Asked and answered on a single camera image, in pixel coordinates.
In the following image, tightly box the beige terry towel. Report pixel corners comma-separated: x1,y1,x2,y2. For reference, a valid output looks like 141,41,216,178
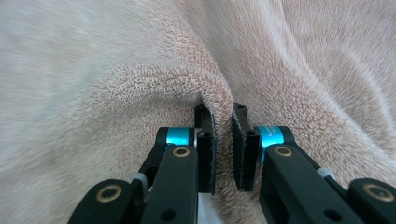
0,0,396,224

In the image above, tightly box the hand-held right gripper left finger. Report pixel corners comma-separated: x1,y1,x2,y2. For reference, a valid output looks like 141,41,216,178
193,103,218,196

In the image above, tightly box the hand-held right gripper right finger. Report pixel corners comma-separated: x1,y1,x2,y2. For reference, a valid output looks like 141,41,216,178
231,102,262,192

